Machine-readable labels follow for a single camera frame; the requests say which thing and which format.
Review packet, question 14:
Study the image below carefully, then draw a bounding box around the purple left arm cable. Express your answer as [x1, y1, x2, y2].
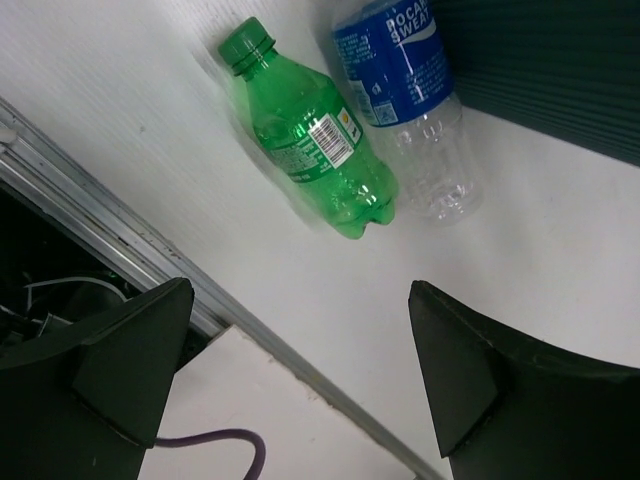
[153, 428, 266, 480]

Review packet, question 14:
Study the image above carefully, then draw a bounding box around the green plastic soda bottle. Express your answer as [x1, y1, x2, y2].
[217, 17, 399, 240]

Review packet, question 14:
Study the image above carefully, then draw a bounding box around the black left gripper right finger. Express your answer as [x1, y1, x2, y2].
[408, 281, 639, 479]

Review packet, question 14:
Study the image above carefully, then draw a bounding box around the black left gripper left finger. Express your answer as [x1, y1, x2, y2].
[1, 278, 194, 479]

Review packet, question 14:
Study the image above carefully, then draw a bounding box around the clear bottle blue Pocari label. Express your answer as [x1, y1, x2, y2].
[332, 0, 481, 225]

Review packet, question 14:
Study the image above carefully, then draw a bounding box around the dark teal plastic bin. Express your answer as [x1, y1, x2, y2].
[431, 0, 639, 165]

